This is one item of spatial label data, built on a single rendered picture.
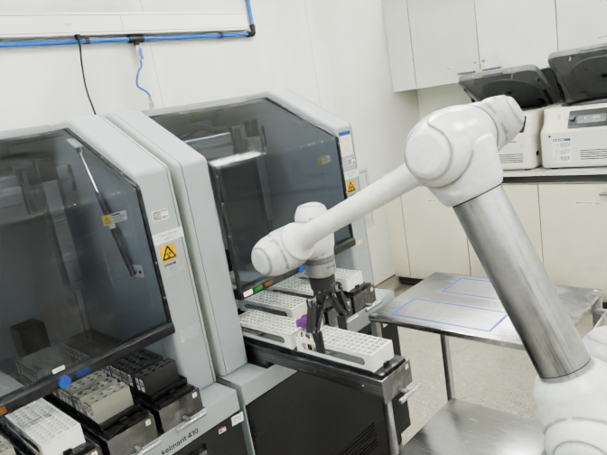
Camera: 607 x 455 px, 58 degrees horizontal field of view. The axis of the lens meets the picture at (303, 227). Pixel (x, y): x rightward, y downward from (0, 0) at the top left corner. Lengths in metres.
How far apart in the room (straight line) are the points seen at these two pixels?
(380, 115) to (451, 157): 3.28
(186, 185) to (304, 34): 2.24
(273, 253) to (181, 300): 0.42
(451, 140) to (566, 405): 0.52
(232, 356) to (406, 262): 2.68
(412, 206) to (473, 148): 3.13
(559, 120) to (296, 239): 2.52
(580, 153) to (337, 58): 1.67
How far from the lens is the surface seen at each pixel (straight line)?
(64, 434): 1.54
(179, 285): 1.66
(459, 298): 1.93
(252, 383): 1.79
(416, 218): 4.15
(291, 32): 3.64
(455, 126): 1.02
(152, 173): 1.60
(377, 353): 1.52
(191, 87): 3.07
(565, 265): 3.77
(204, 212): 1.69
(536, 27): 3.90
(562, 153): 3.60
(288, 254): 1.36
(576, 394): 1.12
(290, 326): 1.77
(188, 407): 1.66
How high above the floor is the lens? 1.55
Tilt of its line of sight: 13 degrees down
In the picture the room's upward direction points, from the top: 10 degrees counter-clockwise
